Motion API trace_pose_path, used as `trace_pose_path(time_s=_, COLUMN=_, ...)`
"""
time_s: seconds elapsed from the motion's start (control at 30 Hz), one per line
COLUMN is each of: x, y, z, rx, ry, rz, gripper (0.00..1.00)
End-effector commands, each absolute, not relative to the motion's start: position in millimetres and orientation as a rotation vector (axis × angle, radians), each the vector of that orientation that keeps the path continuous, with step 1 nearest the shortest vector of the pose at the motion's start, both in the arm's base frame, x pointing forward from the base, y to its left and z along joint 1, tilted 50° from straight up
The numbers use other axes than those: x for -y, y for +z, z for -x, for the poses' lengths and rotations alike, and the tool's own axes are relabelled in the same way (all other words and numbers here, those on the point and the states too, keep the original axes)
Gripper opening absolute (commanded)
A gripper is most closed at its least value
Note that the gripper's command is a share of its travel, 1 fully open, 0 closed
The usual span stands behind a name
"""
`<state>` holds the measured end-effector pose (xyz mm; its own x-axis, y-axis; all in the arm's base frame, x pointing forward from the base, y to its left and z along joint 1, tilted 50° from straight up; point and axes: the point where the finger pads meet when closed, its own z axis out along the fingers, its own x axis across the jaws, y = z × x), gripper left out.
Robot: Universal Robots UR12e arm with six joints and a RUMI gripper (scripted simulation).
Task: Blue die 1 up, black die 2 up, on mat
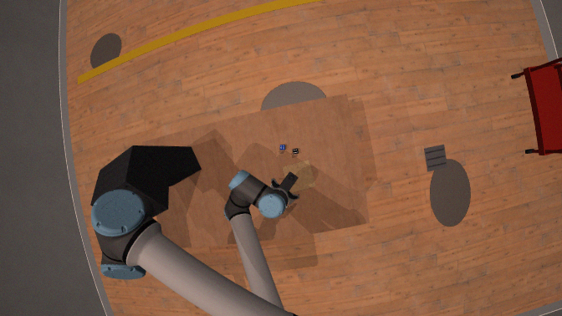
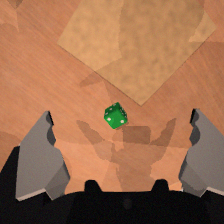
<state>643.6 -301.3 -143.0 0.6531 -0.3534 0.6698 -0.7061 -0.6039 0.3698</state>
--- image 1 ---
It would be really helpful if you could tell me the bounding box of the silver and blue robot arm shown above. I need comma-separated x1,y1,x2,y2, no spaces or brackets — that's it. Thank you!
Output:
91,170,298,316

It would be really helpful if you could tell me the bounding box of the tan mat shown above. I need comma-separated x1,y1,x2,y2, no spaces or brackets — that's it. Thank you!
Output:
282,160,316,193

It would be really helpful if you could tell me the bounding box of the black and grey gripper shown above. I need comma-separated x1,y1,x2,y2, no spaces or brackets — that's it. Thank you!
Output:
270,178,299,205

